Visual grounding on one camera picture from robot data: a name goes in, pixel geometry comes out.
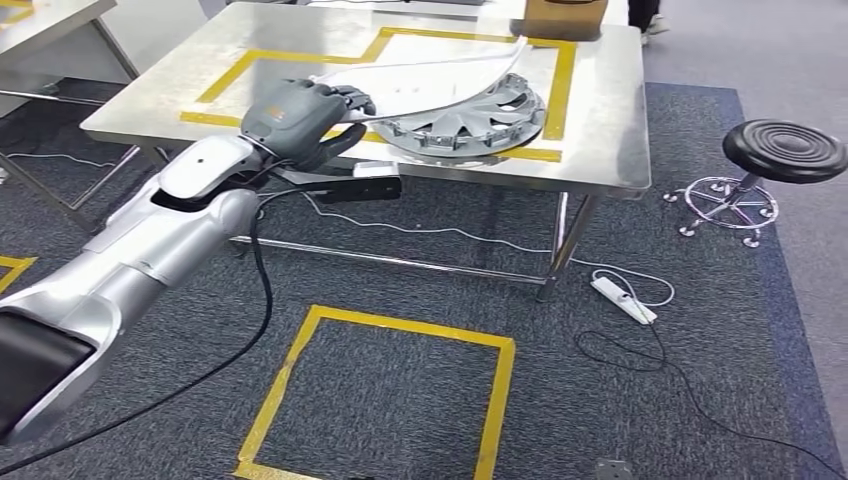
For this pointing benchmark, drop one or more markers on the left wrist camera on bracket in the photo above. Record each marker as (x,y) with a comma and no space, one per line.
(358,191)

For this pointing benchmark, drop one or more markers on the steel workbench table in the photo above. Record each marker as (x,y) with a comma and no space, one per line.
(603,132)

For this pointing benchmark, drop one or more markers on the silver wheel hubcap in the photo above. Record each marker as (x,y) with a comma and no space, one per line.
(464,129)

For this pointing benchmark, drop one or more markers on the cardboard box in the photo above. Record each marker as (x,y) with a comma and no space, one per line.
(563,16)

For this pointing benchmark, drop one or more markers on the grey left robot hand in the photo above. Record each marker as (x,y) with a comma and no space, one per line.
(298,119)

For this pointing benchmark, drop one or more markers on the white table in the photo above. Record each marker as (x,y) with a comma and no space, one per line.
(503,8)

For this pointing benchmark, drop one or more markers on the person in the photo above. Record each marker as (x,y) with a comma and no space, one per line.
(646,20)

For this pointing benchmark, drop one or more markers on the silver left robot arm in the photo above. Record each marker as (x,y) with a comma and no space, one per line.
(159,245)

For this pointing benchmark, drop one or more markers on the yellow floor tape square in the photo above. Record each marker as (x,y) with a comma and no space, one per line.
(500,397)

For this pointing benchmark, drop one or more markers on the white power strip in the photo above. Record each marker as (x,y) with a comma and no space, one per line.
(623,300)

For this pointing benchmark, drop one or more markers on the steel side table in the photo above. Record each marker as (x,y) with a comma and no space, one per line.
(40,26)

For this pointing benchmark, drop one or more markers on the yellow tape on workbench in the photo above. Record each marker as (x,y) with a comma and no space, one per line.
(564,86)

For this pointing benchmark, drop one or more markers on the black round seat stool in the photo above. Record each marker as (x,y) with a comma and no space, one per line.
(785,149)

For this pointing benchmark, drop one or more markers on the white curved plastic part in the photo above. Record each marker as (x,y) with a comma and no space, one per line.
(424,86)

